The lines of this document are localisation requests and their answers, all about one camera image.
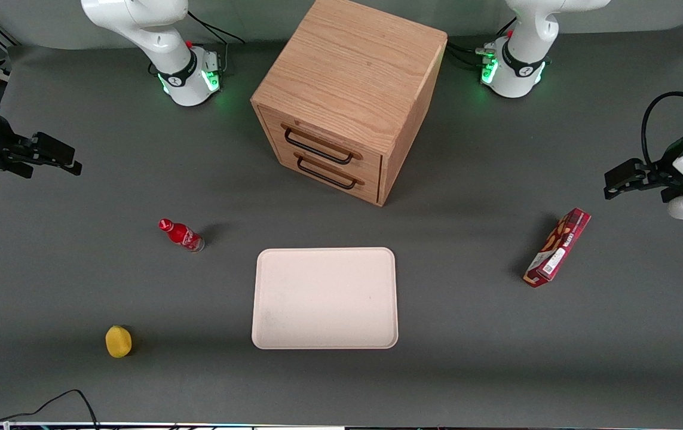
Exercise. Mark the aluminium frame profile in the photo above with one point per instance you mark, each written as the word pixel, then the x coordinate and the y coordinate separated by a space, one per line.
pixel 3 34

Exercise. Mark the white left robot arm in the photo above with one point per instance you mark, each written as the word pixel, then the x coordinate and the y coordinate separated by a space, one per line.
pixel 526 36

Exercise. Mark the yellow lemon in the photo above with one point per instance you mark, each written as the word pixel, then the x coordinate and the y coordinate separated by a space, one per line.
pixel 118 341

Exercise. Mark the red tartan cookie box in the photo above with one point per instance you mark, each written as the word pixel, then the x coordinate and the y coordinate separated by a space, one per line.
pixel 557 248

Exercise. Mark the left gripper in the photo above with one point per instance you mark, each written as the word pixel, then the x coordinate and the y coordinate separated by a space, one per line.
pixel 665 169

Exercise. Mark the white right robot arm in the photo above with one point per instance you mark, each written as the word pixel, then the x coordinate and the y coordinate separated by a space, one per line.
pixel 162 42

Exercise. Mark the small red soda bottle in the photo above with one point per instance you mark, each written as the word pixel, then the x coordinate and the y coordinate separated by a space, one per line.
pixel 183 235

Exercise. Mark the beige plastic tray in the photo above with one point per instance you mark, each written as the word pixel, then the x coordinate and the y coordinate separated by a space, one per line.
pixel 324 298

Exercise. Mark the wooden drawer cabinet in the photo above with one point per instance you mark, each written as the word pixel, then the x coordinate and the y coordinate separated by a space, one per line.
pixel 353 65

